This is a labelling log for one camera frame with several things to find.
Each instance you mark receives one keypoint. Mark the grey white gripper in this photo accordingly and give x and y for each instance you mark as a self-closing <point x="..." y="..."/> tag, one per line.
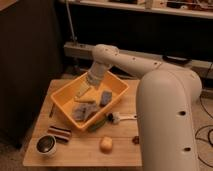
<point x="94" y="77"/>

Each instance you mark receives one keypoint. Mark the green pepper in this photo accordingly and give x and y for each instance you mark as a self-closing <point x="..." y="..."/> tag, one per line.
<point x="96" y="126"/>

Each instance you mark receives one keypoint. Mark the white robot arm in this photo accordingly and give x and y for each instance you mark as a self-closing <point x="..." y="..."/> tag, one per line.
<point x="164" y="96"/>

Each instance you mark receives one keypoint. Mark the yellow banana piece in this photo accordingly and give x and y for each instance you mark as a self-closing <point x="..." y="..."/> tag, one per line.
<point x="83" y="100"/>

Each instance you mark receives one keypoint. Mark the yellow plastic bin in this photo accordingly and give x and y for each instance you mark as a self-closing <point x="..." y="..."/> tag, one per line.
<point x="63" y="98"/>

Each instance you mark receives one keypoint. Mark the blue sponge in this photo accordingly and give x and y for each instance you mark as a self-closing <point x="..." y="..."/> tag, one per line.
<point x="106" y="97"/>

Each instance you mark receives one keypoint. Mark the grey crumpled cloth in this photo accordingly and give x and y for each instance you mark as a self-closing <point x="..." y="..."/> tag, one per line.
<point x="83" y="111"/>

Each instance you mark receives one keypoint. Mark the dark pen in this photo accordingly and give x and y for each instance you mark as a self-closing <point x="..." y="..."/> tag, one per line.
<point x="51" y="111"/>

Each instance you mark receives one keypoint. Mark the white dish brush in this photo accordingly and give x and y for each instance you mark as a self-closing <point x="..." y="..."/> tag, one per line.
<point x="116" y="117"/>

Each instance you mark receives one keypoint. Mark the striped brown eraser block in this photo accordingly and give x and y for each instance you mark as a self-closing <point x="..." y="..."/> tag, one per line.
<point x="60" y="133"/>

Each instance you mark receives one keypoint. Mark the wooden table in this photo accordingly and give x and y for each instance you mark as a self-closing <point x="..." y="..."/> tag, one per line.
<point x="83" y="149"/>

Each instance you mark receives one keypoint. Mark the yellow apple toy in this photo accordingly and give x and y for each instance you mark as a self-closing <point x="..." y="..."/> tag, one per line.
<point x="106" y="144"/>

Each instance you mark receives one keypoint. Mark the white metal cup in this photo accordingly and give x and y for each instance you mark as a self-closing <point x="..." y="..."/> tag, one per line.
<point x="46" y="145"/>

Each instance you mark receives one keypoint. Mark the bunch of dark grapes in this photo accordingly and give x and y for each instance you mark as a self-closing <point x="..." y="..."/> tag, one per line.
<point x="135" y="140"/>

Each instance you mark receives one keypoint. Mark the dark cabinet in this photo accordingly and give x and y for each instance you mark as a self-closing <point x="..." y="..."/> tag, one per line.
<point x="30" y="57"/>

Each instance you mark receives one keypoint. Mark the grey shelf rail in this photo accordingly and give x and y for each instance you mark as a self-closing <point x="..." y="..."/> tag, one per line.
<point x="84" y="51"/>

